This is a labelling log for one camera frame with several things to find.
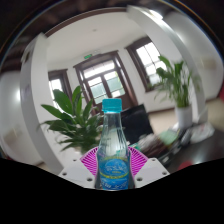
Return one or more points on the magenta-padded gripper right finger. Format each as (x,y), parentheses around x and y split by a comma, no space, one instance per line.
(151,171)

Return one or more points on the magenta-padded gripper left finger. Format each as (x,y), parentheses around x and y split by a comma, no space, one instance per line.
(76,171)

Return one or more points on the clear blue-capped water bottle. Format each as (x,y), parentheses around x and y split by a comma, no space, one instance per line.
(114,146)

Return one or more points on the brown box of white packets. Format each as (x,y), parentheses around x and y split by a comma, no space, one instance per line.
(150,145)

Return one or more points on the broad-leaf plant in white pot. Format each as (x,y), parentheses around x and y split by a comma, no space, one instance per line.
(178,86)
(75,123)

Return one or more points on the grey round microphone heads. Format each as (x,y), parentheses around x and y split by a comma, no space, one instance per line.
(185,136)

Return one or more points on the black chair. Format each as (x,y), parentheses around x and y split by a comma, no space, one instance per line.
(136,125)

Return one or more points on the dark-framed window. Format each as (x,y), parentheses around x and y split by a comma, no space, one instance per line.
(58,86)
(148,60)

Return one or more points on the dark wooden glazed door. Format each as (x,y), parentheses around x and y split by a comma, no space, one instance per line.
(103,81)

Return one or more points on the green exit sign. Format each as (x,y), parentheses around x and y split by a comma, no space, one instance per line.
(88,56)

